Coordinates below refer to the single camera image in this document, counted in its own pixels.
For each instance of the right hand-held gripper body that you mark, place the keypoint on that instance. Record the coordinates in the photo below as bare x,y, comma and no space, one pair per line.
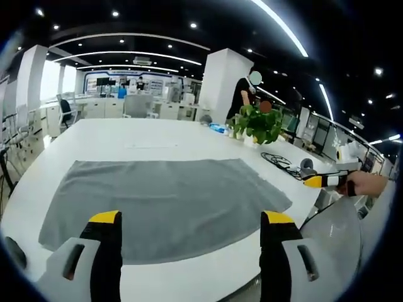
348,155

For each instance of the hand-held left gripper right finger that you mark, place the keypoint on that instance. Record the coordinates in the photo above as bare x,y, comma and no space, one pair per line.
292,267

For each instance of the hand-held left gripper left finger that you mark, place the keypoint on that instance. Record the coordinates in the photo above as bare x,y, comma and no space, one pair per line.
78,267

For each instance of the grey towel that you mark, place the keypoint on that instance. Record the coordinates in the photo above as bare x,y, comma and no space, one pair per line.
163,201

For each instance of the person's right hand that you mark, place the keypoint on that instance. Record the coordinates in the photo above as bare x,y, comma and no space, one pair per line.
365,185

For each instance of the green potted plant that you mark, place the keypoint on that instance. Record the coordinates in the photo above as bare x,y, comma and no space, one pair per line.
259,124

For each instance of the blue packet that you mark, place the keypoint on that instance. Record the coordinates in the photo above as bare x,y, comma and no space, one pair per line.
218,127

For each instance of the white pillar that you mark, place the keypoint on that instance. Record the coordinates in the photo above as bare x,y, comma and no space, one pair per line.
222,83

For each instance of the white table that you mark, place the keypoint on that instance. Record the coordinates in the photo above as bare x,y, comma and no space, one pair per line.
132,135

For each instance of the white office chair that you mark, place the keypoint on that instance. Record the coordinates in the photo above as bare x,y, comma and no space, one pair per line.
20,126

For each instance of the black office chair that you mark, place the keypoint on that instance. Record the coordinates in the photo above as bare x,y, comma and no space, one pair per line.
66,111

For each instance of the grey office chair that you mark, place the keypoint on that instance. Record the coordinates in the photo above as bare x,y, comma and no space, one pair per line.
138,107

